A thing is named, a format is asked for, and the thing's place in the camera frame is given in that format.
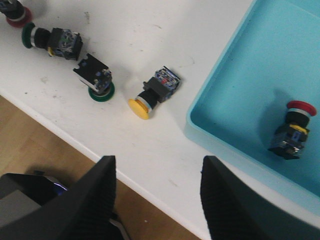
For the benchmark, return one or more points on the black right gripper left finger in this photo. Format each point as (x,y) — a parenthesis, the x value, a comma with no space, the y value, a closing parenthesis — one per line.
(81,213)

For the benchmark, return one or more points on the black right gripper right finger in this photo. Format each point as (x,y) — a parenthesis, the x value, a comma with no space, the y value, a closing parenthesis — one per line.
(234,211)

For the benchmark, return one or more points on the red push button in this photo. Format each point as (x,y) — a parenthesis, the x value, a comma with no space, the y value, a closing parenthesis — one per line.
(15,13)
(289,139)

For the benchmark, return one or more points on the blue plastic box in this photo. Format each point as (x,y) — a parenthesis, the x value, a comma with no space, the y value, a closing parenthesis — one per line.
(272,58)

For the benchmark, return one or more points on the black grey device on floor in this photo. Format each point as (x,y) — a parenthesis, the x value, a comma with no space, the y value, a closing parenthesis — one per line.
(23,194)

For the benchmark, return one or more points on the inverted green push button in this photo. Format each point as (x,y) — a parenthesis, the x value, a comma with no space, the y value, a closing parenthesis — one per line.
(97,77)

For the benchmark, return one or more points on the lying yellow push button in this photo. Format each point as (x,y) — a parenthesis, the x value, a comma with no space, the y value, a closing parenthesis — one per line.
(158,89)

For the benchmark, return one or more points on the lying green push button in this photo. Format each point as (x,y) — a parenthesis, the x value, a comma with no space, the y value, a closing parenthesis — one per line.
(58,42)

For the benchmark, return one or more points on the inverted red push button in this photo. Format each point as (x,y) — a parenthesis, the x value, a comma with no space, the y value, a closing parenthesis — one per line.
(15,13)

